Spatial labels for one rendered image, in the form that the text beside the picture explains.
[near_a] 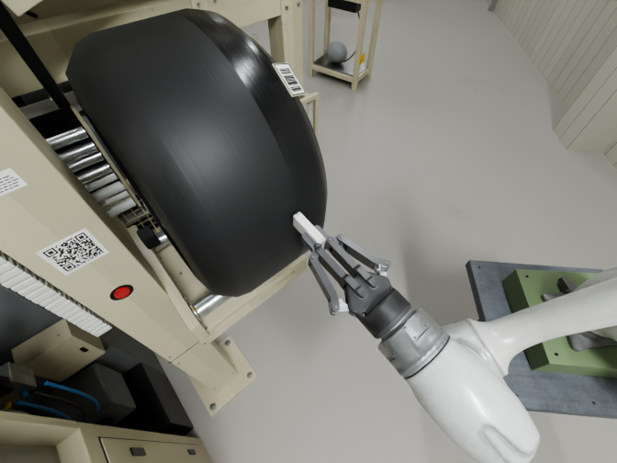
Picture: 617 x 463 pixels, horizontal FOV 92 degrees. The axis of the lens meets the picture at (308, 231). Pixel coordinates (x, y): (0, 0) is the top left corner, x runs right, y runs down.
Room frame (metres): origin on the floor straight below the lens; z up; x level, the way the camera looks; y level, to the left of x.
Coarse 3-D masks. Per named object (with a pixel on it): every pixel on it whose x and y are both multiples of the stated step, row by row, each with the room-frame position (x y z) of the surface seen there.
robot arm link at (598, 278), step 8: (600, 272) 0.40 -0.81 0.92; (608, 272) 0.39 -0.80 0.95; (616, 272) 0.37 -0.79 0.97; (592, 280) 0.38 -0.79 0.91; (600, 280) 0.37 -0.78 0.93; (576, 288) 0.39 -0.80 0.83; (608, 328) 0.27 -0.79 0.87; (616, 328) 0.26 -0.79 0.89; (608, 336) 0.26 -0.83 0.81; (616, 336) 0.24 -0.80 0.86
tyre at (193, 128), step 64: (128, 64) 0.43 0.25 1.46; (192, 64) 0.45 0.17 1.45; (256, 64) 0.48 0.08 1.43; (128, 128) 0.35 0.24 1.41; (192, 128) 0.36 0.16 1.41; (256, 128) 0.39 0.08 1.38; (192, 192) 0.29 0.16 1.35; (256, 192) 0.33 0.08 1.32; (320, 192) 0.39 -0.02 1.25; (192, 256) 0.26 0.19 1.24; (256, 256) 0.27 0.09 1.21
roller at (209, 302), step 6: (210, 294) 0.34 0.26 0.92; (198, 300) 0.32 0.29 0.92; (204, 300) 0.32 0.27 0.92; (210, 300) 0.32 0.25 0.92; (216, 300) 0.32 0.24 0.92; (222, 300) 0.32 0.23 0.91; (192, 306) 0.30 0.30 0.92; (198, 306) 0.30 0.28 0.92; (204, 306) 0.30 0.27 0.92; (210, 306) 0.31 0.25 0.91; (216, 306) 0.31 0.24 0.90; (198, 312) 0.29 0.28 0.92; (204, 312) 0.29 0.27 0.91
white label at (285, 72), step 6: (276, 66) 0.50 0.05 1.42; (282, 66) 0.51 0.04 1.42; (288, 66) 0.53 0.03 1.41; (276, 72) 0.49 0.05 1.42; (282, 72) 0.50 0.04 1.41; (288, 72) 0.51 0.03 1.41; (282, 78) 0.49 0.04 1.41; (288, 78) 0.50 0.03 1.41; (294, 78) 0.51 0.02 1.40; (288, 84) 0.49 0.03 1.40; (294, 84) 0.50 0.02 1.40; (300, 84) 0.51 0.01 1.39; (288, 90) 0.47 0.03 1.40; (294, 90) 0.48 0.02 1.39; (300, 90) 0.49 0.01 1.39
